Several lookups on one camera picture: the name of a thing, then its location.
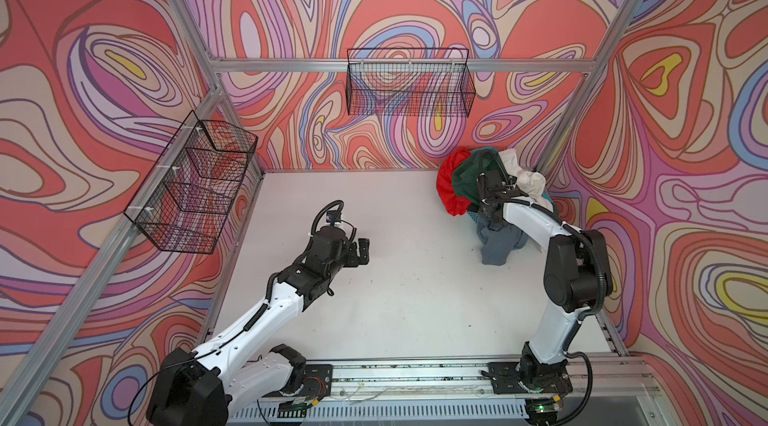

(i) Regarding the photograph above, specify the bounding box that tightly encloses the green t shirt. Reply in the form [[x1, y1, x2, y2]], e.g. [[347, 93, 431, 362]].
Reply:
[[453, 147, 507, 205]]

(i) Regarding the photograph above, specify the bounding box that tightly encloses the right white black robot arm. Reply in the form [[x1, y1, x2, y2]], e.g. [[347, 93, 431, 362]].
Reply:
[[477, 170, 612, 392]]

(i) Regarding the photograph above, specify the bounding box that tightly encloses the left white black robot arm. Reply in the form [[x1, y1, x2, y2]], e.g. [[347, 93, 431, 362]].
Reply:
[[145, 200, 370, 425]]

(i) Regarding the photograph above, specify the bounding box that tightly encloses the white t shirt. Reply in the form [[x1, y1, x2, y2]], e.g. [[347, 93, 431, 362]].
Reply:
[[499, 149, 554, 212]]

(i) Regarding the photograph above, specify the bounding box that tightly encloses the red t shirt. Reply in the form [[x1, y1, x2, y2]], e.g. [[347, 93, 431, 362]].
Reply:
[[436, 148, 471, 217]]

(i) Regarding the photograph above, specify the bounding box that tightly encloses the grey t shirt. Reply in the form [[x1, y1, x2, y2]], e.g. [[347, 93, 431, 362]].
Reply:
[[476, 214, 529, 266]]

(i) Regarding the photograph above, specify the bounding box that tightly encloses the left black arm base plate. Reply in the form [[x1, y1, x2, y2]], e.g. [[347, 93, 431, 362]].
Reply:
[[266, 363, 333, 400]]

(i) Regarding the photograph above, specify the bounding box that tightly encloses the black wire basket back wall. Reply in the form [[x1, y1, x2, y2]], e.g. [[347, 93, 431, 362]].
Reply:
[[345, 46, 476, 118]]

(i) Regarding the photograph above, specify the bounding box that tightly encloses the black wire basket wall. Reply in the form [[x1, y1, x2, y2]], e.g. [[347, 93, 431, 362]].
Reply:
[[345, 46, 476, 118], [123, 112, 258, 255]]

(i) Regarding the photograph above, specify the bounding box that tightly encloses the black wire basket left wall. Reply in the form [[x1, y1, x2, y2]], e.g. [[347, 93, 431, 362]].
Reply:
[[123, 112, 258, 255]]

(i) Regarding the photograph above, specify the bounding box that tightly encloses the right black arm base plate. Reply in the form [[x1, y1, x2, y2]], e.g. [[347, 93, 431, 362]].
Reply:
[[480, 358, 573, 396]]

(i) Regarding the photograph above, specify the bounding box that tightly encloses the aluminium frame back beam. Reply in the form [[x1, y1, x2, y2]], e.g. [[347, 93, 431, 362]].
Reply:
[[209, 58, 597, 74]]

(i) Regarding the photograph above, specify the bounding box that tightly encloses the aluminium front rail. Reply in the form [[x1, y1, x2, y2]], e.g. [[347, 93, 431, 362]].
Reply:
[[224, 355, 677, 425]]

